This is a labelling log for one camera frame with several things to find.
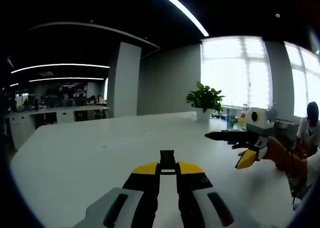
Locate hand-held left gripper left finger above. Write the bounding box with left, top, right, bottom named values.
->
left=72, top=161, right=161, bottom=228

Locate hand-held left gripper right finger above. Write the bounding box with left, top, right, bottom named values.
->
left=174, top=161, right=237, bottom=228

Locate person's right hand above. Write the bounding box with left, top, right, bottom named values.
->
left=231, top=136, right=295, bottom=170

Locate green plant in white pot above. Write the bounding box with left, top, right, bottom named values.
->
left=185, top=81, right=226, bottom=123

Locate patterned cloth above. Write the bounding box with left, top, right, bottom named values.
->
left=287, top=172, right=311, bottom=199

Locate large bright window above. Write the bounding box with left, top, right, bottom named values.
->
left=284, top=41, right=320, bottom=118
left=200, top=35, right=272, bottom=109

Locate row of white office desks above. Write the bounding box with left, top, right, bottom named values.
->
left=4, top=105, right=110, bottom=149

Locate long curved ceiling light strip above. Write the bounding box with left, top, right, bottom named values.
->
left=151, top=0, right=210, bottom=38

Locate straight ceiling light strip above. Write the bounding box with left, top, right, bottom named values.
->
left=29, top=77, right=105, bottom=83
left=11, top=63, right=110, bottom=74

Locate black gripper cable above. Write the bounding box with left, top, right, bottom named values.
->
left=288, top=147, right=297, bottom=210

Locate red wall sign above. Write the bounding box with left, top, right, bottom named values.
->
left=62, top=82, right=88, bottom=91

